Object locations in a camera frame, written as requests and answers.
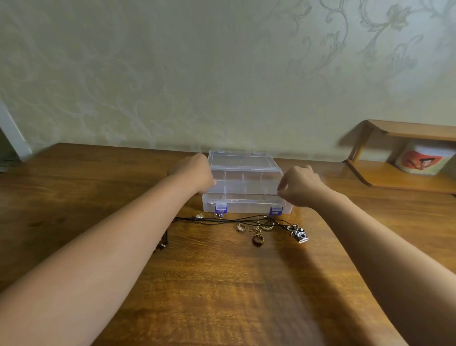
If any person's right forearm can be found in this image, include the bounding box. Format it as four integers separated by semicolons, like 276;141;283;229
310;189;456;346

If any person's left forearm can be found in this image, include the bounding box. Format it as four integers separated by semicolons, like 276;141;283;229
0;170;197;346

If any white printed mug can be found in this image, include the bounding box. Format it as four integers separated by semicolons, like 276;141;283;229
394;139;456;177

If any person's left hand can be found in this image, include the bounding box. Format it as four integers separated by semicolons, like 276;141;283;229
167;153;218;195

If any clear plastic organizer box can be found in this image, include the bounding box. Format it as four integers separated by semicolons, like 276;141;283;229
201;150;295;217

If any wooden shelf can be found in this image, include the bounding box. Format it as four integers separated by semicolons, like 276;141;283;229
345;119;456;196

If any person's right hand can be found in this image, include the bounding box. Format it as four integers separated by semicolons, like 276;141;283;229
276;165;334;210

